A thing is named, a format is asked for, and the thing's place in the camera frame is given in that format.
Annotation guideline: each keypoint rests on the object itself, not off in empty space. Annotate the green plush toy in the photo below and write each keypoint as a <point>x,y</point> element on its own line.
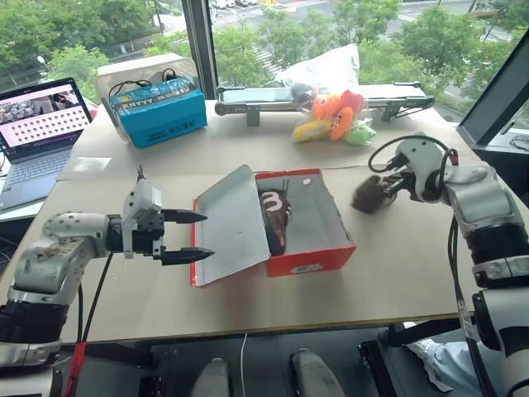
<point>359,132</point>

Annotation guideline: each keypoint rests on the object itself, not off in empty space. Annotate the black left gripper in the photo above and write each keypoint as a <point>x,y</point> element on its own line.
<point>146,242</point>

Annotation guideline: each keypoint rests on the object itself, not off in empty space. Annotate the orange plush toy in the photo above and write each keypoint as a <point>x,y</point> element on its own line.
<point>326,105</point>
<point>341,124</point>

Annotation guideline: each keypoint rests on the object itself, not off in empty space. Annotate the dark grey rounded shape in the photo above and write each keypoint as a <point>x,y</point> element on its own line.
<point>314,372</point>

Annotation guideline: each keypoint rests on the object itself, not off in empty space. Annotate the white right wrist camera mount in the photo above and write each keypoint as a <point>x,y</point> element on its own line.
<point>421,159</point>

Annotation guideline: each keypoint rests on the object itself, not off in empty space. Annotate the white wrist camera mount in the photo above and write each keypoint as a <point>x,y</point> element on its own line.
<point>421,159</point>
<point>142,202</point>

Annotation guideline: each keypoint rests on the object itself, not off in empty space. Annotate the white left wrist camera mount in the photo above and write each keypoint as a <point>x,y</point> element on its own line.
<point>142,202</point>

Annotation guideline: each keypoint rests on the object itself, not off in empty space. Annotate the red plush toy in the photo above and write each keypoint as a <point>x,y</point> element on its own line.
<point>353,100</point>

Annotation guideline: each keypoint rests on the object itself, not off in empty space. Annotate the black window post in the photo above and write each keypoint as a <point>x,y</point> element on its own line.
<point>198,45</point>

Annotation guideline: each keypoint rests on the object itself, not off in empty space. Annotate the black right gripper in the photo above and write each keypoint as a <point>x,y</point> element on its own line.
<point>407,186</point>

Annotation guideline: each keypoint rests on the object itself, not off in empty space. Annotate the white plastic storage bin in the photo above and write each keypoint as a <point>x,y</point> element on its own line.
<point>124,71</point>

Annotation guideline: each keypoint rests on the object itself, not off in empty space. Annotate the orange shoebox with hinged lid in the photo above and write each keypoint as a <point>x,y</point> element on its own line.
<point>314,260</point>

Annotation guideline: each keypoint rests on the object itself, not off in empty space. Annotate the silver laptop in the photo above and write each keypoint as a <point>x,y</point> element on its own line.
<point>35,136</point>

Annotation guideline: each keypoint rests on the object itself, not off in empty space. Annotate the blue cardboard box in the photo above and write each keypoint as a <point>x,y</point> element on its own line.
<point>165,118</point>

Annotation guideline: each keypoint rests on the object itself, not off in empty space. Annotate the white sneaker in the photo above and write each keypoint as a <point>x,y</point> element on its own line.
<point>421,353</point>

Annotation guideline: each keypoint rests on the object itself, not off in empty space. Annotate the person leg in jeans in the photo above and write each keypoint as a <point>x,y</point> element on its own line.
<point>458,366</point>

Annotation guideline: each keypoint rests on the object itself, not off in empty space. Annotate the yellow plush toy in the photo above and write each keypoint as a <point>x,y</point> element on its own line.
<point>308,130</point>

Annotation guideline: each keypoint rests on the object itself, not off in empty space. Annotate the white plastic bag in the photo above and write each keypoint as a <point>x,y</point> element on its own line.
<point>326,68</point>

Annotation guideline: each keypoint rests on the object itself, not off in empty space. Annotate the small conveyor belt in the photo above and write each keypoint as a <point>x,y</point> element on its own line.
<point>248,106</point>

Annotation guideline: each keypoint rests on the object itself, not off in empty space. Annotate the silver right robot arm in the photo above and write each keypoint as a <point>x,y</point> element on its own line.
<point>483,215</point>

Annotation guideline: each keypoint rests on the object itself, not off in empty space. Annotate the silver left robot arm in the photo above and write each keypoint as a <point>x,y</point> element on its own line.
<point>53,256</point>

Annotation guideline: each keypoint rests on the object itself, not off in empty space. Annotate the dark plush toy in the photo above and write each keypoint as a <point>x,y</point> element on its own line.
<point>301,92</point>

